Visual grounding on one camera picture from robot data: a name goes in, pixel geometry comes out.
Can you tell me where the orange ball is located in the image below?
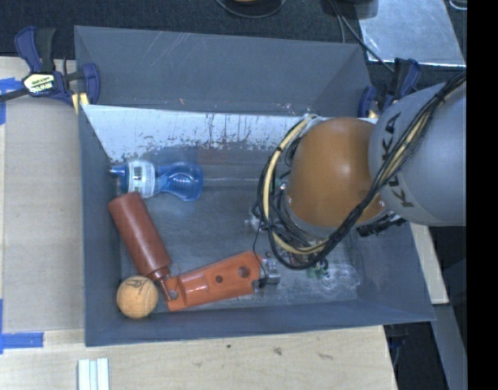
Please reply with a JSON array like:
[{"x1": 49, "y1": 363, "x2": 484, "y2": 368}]
[{"x1": 115, "y1": 275, "x2": 160, "y2": 320}]

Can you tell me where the pale wood board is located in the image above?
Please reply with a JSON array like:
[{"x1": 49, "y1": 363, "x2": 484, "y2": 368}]
[{"x1": 2, "y1": 96, "x2": 87, "y2": 335}]

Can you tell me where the clear glass object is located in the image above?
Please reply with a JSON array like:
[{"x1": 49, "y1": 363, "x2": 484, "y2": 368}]
[{"x1": 320, "y1": 263, "x2": 362, "y2": 297}]

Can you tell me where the black cylinder on white bracket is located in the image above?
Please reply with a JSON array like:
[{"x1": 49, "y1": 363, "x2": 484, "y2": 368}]
[{"x1": 355, "y1": 212, "x2": 406, "y2": 237}]

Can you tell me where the blue clear plastic bottle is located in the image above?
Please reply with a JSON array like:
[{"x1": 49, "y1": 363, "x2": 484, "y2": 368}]
[{"x1": 107, "y1": 158, "x2": 205, "y2": 202}]

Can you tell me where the red-brown plastic bottle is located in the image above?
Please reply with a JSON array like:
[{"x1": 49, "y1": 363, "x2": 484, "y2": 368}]
[{"x1": 106, "y1": 191, "x2": 180, "y2": 288}]

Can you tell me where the grey metal bin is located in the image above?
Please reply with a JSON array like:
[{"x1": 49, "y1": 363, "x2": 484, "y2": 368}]
[{"x1": 73, "y1": 24, "x2": 437, "y2": 348}]

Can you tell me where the orange plastic tool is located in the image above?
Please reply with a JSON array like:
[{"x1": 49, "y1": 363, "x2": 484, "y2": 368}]
[{"x1": 162, "y1": 250, "x2": 270, "y2": 313}]

